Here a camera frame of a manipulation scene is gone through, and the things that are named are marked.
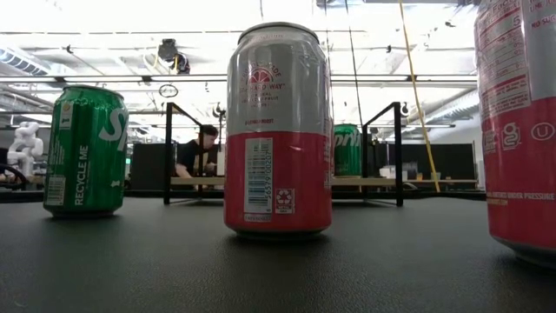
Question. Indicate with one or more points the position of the green Sprite can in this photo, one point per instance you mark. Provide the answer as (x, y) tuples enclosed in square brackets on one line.
[(87, 152), (347, 152)]

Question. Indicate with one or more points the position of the pink and silver can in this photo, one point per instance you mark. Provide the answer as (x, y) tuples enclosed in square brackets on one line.
[(521, 152), (278, 174)]

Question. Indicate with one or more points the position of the dark hanging device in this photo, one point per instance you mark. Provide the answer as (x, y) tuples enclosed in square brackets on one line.
[(167, 50)]

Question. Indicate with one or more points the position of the black table mat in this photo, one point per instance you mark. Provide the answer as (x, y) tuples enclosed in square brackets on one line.
[(174, 269)]

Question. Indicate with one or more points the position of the black chair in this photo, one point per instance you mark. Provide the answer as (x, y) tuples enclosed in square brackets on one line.
[(19, 175)]

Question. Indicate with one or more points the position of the person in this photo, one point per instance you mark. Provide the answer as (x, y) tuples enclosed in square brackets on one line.
[(189, 161)]

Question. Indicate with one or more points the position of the wooden shelf with black legs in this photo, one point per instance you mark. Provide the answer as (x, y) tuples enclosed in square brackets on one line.
[(167, 165)]

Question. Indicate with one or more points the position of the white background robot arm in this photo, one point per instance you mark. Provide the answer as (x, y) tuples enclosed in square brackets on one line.
[(26, 148)]

